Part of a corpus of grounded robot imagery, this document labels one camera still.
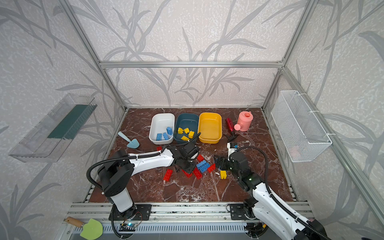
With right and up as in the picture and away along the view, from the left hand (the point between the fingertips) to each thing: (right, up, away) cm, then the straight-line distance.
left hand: (194, 164), depth 87 cm
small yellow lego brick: (-3, +16, +15) cm, 22 cm away
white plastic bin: (-26, +25, +22) cm, 42 cm away
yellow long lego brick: (-7, +14, +13) cm, 20 cm away
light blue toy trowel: (-41, +10, +12) cm, 44 cm away
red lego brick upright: (+2, -5, -1) cm, 5 cm away
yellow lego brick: (-11, +19, +16) cm, 27 cm away
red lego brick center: (+10, -2, 0) cm, 11 cm away
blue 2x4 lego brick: (-25, +15, +15) cm, 33 cm away
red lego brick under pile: (-3, -6, -2) cm, 7 cm away
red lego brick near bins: (-23, +8, +10) cm, 26 cm away
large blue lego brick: (+5, -2, +2) cm, 6 cm away
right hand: (+15, +8, -4) cm, 17 cm away
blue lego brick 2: (-20, +15, +15) cm, 29 cm away
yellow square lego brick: (-6, +19, +18) cm, 26 cm away
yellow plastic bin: (+11, +22, +19) cm, 31 cm away
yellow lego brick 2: (+17, -5, -3) cm, 18 cm away
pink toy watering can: (+33, +25, +12) cm, 43 cm away
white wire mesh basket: (+47, +19, -26) cm, 57 cm away
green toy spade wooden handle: (-47, -26, -17) cm, 57 cm away
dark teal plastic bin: (-4, +26, +25) cm, 36 cm away
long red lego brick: (-15, -6, -2) cm, 16 cm away
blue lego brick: (-18, +19, +14) cm, 29 cm away
